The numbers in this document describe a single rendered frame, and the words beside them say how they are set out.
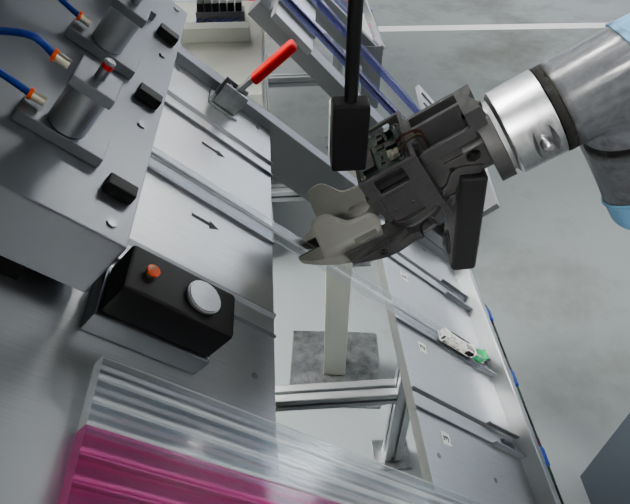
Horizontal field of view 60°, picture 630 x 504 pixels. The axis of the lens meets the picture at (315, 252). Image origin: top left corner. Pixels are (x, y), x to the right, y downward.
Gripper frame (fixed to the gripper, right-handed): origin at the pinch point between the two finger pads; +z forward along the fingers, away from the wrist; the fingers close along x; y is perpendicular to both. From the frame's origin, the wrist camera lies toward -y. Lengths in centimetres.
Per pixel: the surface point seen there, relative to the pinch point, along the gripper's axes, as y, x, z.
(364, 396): -60, -21, 24
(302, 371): -79, -48, 51
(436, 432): -15.7, 14.0, -2.8
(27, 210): 25.6, 16.9, 2.2
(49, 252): 23.1, 16.9, 3.7
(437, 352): -20.1, 2.6, -3.9
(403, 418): -73, -21, 22
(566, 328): -124, -59, -17
